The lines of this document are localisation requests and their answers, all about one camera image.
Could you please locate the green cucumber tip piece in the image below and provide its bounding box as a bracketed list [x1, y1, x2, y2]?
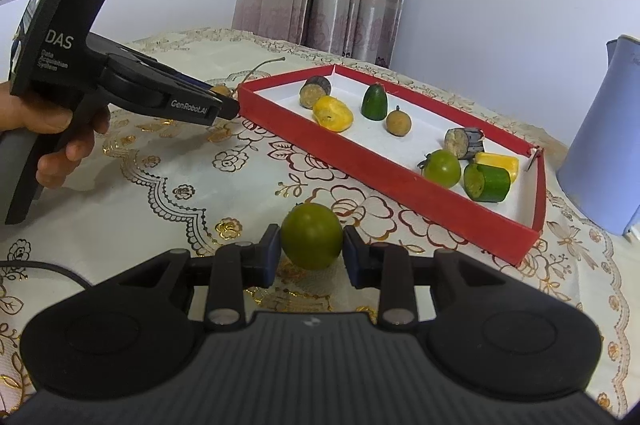
[361, 84, 389, 122]

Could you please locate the red shallow box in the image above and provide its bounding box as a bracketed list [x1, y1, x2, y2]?
[237, 64, 546, 267]

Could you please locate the green round fruit with calyx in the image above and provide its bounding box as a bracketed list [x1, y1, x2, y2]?
[419, 149, 462, 190]

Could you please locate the brown longan long stem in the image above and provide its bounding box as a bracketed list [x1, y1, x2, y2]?
[209, 56, 287, 100]

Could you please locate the small dark sugarcane chunk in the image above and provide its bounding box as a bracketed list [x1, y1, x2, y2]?
[444, 126, 485, 158]

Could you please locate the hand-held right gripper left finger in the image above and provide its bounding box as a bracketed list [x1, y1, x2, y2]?
[120, 224, 282, 326]

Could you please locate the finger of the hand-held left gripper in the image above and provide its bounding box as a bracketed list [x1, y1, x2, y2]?
[150, 64, 216, 94]
[219, 96, 242, 122]

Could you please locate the person's left hand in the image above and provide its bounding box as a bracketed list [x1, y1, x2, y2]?
[0, 80, 112, 190]

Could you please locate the brown longan short stem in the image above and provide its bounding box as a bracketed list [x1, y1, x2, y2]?
[385, 105, 412, 137]

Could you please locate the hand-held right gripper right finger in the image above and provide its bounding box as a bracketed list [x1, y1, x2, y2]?
[342, 225, 508, 328]

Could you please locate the light blue electric kettle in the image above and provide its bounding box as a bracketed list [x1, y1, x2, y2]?
[556, 34, 640, 237]

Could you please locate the large dark sugarcane chunk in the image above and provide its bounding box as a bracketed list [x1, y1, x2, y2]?
[299, 76, 333, 110]

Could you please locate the green cucumber cut piece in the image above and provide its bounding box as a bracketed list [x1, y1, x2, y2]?
[463, 163, 512, 204]

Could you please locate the black cable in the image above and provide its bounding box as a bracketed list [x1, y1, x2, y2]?
[0, 259, 93, 293]

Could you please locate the green lime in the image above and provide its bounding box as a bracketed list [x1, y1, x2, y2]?
[280, 202, 345, 271]

